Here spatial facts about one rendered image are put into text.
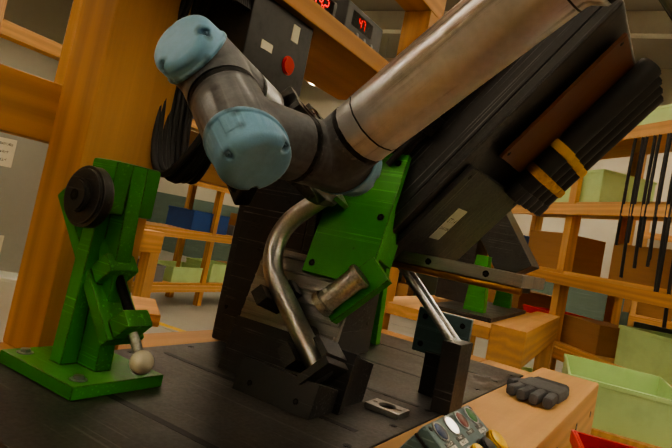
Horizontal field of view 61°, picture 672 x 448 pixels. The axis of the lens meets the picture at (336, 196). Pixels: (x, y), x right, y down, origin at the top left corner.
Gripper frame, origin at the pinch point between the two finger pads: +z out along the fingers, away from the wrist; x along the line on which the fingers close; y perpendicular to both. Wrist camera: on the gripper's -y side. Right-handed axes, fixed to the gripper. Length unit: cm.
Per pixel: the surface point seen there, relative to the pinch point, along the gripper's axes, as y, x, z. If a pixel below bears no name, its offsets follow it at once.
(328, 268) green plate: -4.8, -9.8, 3.0
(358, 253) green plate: 0.2, -10.4, 3.0
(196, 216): -236, 361, 378
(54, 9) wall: -423, 1046, 411
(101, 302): -25.3, -10.6, -20.6
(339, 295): -4.0, -16.1, -0.1
